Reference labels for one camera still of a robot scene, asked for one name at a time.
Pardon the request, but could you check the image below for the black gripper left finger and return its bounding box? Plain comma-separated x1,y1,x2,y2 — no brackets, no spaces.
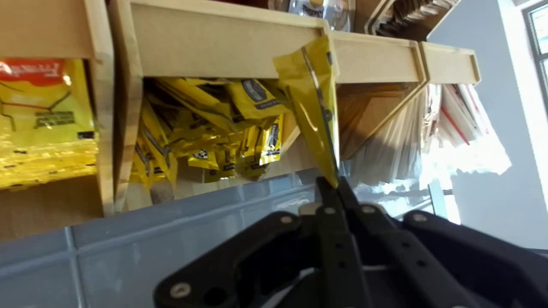
152,176,373,308

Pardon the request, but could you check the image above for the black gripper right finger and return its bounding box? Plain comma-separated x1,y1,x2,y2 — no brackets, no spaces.
341,176,548,308

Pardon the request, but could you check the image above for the yellow stick sachet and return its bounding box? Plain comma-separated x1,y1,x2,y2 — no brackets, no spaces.
272,32,342,189

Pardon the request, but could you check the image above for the dark yellow sachet pile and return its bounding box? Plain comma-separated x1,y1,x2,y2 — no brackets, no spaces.
128,75,298,187

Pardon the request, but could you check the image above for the wooden tiered shelf organizer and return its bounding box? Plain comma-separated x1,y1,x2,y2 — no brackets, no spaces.
0,0,485,244

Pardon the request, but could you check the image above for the striped packets right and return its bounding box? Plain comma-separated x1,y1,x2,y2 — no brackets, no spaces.
348,83,514,193

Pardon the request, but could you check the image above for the grey framed window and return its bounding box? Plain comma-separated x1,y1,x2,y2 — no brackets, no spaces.
521,0,548,121

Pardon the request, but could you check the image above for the bright yellow packet pile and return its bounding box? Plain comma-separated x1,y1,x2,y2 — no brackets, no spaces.
0,56,99,191

